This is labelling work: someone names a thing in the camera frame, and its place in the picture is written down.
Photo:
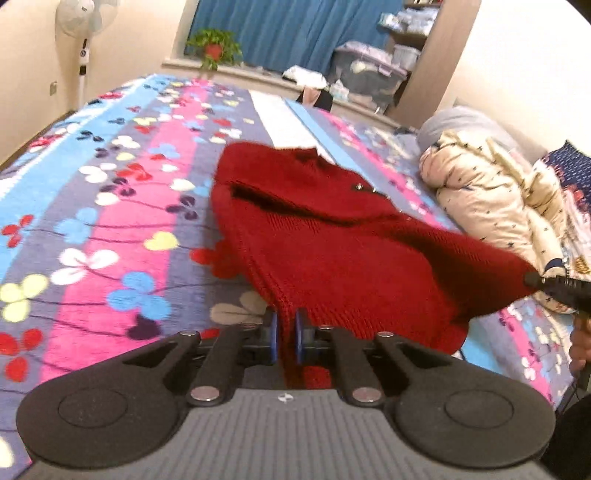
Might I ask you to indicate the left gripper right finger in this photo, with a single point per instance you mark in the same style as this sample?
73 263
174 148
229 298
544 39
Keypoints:
445 408

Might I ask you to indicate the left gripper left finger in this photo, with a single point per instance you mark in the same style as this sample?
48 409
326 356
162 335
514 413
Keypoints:
122 409

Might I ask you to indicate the red knitted sweater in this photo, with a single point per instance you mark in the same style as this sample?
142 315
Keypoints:
309 235

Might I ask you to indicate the white clothes pile on sill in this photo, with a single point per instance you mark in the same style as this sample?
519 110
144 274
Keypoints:
305 78

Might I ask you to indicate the person's right hand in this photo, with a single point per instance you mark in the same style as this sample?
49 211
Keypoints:
580 350

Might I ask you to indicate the navy patterned pillow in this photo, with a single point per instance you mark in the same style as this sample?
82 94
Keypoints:
572 168

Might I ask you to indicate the cream star-patterned duvet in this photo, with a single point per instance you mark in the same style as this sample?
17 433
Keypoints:
498 197

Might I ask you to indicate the colourful floral bed sheet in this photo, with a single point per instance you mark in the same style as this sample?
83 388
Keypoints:
108 243

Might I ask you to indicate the grey pillow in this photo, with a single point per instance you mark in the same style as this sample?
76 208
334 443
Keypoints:
462 119

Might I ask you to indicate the wooden shelf unit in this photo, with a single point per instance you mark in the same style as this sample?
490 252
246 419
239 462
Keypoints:
443 48

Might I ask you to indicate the small clear storage box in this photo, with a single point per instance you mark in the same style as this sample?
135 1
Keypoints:
406 57

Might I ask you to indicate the large clear storage bin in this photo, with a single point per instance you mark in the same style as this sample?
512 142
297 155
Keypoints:
366 71

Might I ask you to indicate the pink and black bag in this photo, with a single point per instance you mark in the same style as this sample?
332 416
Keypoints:
317 98

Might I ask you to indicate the potted green plant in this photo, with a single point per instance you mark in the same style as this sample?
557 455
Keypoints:
214 47

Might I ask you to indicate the blue curtain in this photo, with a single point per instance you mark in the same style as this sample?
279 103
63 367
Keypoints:
278 34

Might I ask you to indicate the white standing fan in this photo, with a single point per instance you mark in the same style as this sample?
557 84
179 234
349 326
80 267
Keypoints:
83 20

